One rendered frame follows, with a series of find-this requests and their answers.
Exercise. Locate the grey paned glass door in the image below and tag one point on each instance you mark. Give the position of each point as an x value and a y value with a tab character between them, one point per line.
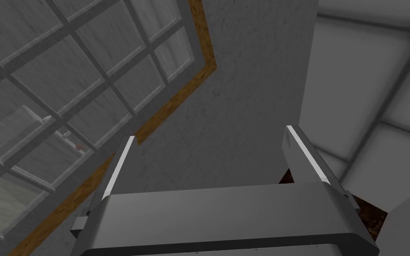
66	103

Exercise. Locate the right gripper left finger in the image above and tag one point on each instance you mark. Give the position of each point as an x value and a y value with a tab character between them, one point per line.
114	179

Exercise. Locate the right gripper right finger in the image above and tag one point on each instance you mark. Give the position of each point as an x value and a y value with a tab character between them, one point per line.
306	161

